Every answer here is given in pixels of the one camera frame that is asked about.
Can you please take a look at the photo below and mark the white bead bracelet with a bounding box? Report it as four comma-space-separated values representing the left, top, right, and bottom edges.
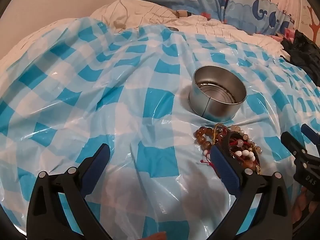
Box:
202, 139, 257, 163

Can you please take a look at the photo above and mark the person's right hand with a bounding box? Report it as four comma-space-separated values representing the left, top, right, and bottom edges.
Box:
292, 186, 317, 233

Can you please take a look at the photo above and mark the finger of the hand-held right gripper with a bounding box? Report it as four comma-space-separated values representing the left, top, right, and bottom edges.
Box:
301, 123, 320, 148
280, 131, 308, 161

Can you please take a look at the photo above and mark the amber bead bracelet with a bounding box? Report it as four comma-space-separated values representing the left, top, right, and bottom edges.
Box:
195, 126, 213, 152

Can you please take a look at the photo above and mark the pale pink bead bracelet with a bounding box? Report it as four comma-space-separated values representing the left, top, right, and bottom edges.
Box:
230, 125, 263, 154

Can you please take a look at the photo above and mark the round metal tin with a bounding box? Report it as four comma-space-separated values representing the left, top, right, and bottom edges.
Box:
189, 65, 247, 124

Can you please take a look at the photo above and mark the white quilt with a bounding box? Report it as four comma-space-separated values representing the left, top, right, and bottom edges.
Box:
0, 0, 288, 64

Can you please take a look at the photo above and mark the red string bracelet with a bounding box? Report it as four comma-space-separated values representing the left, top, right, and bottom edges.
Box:
199, 134, 252, 167

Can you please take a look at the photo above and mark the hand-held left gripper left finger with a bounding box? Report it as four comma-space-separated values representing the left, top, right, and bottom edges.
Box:
26, 143, 110, 240

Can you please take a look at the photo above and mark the black crumpled cloth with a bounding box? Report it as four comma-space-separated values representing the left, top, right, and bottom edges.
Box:
281, 29, 320, 87

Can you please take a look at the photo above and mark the blue checkered plastic sheet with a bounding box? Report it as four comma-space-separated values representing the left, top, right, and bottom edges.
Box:
0, 17, 320, 240

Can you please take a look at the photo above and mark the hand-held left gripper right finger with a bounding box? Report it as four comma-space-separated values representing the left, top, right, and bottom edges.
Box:
207, 131, 293, 240

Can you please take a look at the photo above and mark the pink cloth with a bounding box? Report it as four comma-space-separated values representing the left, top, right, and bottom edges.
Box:
274, 27, 297, 42

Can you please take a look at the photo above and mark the thin white cable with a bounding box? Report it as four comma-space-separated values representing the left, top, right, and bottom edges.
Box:
117, 0, 131, 32

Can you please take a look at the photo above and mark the thin gold chain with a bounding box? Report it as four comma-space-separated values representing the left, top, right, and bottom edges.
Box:
213, 123, 231, 133

